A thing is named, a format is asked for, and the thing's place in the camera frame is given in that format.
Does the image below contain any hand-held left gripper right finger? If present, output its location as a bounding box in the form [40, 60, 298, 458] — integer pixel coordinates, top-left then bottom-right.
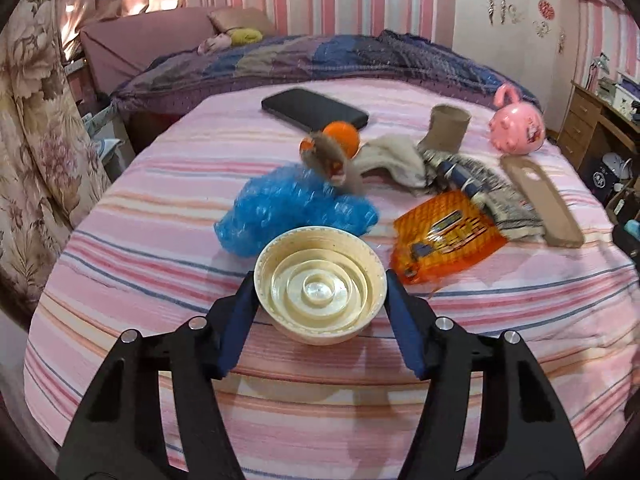
[385, 269, 586, 480]

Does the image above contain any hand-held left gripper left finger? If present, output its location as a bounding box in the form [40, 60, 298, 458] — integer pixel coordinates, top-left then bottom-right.
[55, 271, 261, 480]

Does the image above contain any cream ribbed bowl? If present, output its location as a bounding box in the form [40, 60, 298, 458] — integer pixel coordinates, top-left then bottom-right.
[253, 226, 389, 347]

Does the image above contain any cardboard tube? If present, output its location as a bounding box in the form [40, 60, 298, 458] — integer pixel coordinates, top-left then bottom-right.
[417, 104, 472, 153]

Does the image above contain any orange snack wrapper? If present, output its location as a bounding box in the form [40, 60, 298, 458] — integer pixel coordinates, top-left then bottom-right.
[392, 192, 508, 286]

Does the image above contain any pink striped blanket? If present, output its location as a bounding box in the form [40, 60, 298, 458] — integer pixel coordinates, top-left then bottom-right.
[22, 77, 640, 480]

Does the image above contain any blue bubble wrap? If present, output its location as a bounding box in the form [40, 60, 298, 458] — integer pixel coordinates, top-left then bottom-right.
[214, 166, 379, 261]

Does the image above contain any grey striped cloth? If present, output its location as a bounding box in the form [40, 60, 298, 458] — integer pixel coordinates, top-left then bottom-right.
[425, 152, 546, 243]

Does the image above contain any dark blue striped tube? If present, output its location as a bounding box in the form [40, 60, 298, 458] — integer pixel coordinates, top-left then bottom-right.
[435, 157, 483, 196]

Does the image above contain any beige cloth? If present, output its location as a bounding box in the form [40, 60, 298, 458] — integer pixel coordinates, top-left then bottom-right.
[352, 135, 431, 198]

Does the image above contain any brown phone case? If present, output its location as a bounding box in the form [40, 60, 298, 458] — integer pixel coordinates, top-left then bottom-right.
[500, 154, 586, 248]

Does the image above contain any grey brown fuzzy scrap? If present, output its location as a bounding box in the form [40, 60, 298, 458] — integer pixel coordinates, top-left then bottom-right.
[306, 130, 366, 196]

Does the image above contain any pink rabbit piggy bank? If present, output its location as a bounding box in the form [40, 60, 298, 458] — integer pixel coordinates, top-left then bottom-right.
[489, 83, 547, 156]

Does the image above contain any black case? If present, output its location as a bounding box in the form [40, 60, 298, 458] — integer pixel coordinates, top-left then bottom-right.
[261, 88, 370, 133]

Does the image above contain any wooden desk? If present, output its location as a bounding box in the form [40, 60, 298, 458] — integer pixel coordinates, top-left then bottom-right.
[557, 80, 640, 176]

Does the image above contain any purple patchwork quilt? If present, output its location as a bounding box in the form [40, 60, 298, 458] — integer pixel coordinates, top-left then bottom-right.
[111, 30, 543, 116]

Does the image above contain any floral curtain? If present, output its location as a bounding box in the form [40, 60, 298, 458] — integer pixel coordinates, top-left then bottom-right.
[0, 0, 113, 306]

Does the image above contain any pale pink cloth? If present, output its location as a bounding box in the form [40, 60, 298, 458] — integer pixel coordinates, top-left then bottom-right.
[197, 32, 233, 56]

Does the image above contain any yellow green cloth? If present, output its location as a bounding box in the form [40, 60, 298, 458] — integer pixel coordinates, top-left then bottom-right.
[229, 26, 263, 45]

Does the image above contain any pink padded headboard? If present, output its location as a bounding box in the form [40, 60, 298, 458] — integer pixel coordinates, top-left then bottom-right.
[80, 6, 273, 96]

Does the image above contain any beige pillow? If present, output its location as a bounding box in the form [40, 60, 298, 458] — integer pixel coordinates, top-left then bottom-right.
[207, 8, 276, 38]

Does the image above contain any white storage box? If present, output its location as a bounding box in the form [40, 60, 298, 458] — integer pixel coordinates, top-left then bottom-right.
[597, 72, 640, 111]

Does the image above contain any desk lamp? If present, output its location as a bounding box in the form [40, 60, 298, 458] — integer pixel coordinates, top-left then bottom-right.
[587, 52, 612, 91]

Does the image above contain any gold wall decal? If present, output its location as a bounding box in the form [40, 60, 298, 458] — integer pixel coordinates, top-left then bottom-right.
[487, 0, 526, 26]

